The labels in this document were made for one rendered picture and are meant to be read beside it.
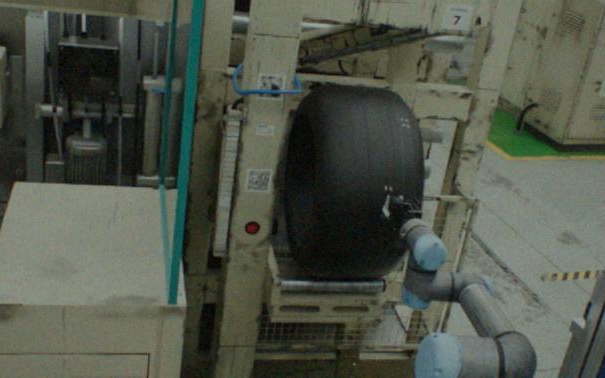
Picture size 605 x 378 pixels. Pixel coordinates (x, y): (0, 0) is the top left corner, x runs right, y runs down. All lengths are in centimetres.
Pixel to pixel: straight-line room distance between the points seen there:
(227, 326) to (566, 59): 482
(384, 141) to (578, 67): 463
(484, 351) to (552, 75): 551
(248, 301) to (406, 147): 72
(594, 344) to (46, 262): 117
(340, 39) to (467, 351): 135
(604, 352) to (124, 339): 99
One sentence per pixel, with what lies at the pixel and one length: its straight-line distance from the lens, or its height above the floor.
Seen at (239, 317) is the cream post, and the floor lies 73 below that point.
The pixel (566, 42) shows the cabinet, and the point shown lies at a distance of 692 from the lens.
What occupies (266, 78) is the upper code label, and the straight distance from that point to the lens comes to 224.
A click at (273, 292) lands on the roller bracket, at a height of 90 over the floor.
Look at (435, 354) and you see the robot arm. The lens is 161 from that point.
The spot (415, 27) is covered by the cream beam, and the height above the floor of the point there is 165.
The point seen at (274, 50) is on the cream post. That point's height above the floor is 161.
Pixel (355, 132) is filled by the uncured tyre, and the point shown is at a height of 143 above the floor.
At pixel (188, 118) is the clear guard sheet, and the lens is 147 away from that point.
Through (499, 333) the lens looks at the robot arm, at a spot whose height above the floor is 128.
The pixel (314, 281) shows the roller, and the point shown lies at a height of 92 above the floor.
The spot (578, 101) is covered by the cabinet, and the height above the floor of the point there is 46.
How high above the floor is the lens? 220
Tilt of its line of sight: 25 degrees down
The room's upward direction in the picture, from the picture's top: 9 degrees clockwise
